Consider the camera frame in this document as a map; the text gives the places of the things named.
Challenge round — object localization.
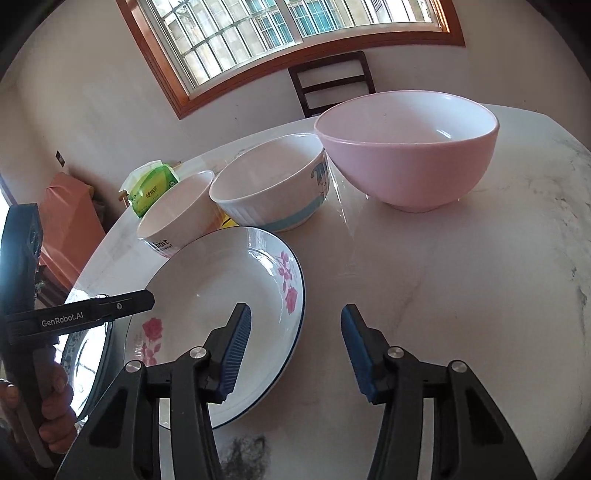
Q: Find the white pink rose plate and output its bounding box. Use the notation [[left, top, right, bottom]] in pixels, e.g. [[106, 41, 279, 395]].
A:
[[123, 227, 305, 428]]

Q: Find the white Rabbit bowl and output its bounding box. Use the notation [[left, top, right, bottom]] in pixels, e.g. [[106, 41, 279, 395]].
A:
[[136, 170, 224, 258]]

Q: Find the white blue striped bowl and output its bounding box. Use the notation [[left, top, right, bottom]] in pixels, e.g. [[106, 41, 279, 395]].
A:
[[209, 133, 331, 233]]

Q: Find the large pink bowl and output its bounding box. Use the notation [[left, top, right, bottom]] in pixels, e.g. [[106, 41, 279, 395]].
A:
[[314, 90, 500, 213]]

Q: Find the person left hand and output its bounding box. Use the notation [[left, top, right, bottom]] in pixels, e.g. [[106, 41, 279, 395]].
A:
[[1, 363, 77, 454]]

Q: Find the left blue floral plate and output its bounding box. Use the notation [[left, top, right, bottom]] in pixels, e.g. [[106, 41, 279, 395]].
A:
[[54, 316, 131, 429]]

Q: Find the orange cloth covered furniture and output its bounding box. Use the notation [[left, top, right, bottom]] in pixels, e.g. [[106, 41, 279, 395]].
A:
[[39, 172, 105, 290]]

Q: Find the green tissue pack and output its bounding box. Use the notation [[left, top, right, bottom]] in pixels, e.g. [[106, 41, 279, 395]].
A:
[[119, 160, 179, 218]]

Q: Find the dark wooden chair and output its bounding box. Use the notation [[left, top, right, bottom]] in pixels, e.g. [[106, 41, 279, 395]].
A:
[[288, 51, 377, 118]]

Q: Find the wall switch plate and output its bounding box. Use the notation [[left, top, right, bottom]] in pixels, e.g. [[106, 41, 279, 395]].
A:
[[55, 151, 65, 168]]

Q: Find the barred window wooden frame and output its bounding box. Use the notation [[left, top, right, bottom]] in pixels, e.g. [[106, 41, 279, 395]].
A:
[[117, 0, 466, 119]]

